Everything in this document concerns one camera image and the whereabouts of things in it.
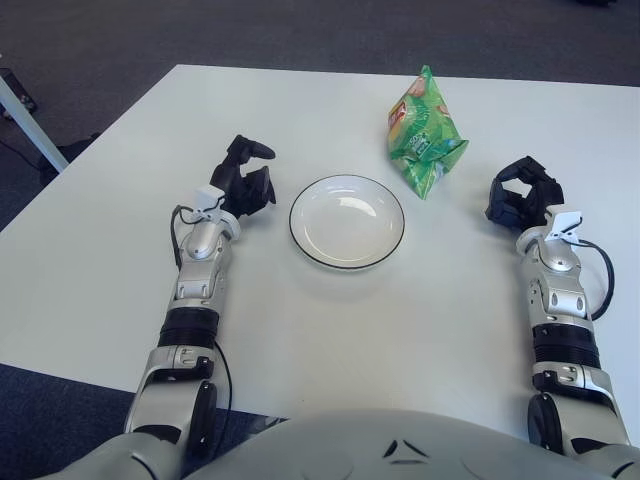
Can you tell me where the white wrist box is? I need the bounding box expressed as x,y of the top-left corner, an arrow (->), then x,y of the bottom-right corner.
195,185 -> 224,214
547,210 -> 585,245

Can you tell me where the white table leg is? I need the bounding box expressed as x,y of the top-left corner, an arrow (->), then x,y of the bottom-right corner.
0,69 -> 70,174

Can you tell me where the white plate with black rim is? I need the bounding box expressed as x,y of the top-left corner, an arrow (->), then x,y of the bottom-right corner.
288,173 -> 406,274

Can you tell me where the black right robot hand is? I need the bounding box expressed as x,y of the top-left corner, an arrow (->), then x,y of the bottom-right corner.
483,155 -> 567,231

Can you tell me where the green potato chips bag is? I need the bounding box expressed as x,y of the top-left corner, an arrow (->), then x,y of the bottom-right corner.
385,64 -> 470,201

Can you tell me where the grey robot torso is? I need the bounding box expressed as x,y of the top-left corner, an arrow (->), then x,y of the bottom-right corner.
0,408 -> 640,480

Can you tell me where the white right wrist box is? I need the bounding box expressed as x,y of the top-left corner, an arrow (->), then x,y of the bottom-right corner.
547,210 -> 585,245

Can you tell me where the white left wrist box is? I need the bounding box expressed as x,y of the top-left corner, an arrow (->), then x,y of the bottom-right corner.
195,185 -> 224,214

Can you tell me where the black object on floor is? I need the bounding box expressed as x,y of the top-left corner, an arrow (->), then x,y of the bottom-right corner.
2,67 -> 40,119

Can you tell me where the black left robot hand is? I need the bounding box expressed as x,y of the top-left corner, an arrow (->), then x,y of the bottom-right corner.
209,133 -> 278,219

